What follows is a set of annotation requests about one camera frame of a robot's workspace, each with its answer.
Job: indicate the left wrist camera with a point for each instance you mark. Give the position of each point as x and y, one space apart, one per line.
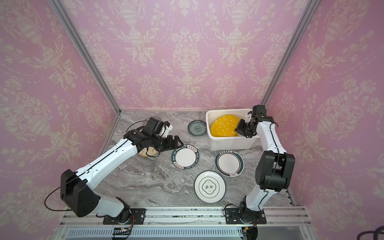
166 128

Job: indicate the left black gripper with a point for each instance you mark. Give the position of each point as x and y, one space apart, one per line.
176 144

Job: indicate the yellow scalloped dotted plate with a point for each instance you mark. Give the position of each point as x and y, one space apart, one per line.
225 126

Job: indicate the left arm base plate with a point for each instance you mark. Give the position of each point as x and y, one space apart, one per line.
134 217

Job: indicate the small blue patterned plate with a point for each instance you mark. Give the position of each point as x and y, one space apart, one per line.
197 128

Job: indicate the green rim Hao Wei plate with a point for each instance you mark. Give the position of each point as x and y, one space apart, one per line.
185 157

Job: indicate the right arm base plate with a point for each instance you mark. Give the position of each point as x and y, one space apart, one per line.
236 216

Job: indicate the aluminium mounting rail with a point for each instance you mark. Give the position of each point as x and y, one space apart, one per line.
283 216

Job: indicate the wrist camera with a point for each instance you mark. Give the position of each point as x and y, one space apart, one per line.
249 117
166 128

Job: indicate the left aluminium corner post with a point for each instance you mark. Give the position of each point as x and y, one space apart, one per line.
74 35

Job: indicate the aluminium corner post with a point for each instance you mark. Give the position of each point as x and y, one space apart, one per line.
74 35
296 37

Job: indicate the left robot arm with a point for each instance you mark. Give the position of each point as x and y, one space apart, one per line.
77 187

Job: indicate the green red rim plate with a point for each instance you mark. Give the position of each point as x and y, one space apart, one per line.
229 163

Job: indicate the right aluminium corner post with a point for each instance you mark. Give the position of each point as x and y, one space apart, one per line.
296 37

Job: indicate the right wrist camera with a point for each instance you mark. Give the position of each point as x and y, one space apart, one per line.
249 117

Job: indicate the white plastic bin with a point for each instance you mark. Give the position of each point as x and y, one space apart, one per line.
228 143

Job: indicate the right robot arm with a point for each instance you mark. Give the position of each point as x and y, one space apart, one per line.
275 168

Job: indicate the cream plate with grass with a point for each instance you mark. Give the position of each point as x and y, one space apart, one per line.
149 152

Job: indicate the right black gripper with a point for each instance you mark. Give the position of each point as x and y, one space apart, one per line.
245 129

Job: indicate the white clover emblem plate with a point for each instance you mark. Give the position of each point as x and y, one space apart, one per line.
210 187

